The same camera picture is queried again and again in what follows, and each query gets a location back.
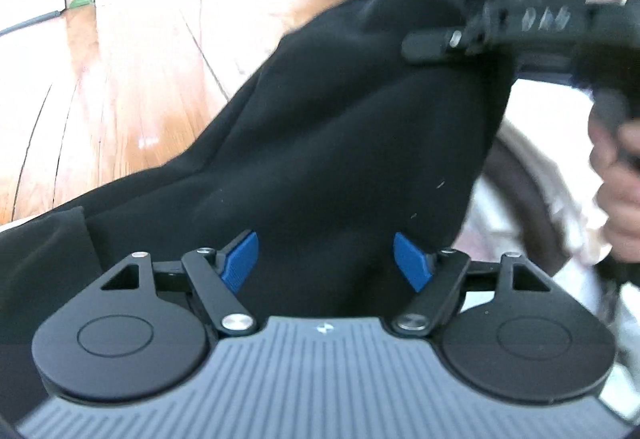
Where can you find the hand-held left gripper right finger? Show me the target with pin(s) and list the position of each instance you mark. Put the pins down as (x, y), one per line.
(411, 261)

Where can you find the brown white checkered blanket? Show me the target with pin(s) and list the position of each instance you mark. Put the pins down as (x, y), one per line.
(500, 239)

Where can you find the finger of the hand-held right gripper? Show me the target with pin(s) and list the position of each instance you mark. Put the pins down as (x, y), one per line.
(430, 46)

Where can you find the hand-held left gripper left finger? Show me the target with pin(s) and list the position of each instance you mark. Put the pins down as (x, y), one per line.
(240, 264)

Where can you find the black pants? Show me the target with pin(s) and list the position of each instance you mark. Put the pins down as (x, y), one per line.
(325, 144)

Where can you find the person's right hand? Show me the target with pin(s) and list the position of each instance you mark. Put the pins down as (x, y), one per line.
(625, 199)

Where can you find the small green item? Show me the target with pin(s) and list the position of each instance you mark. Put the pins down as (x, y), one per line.
(80, 0)

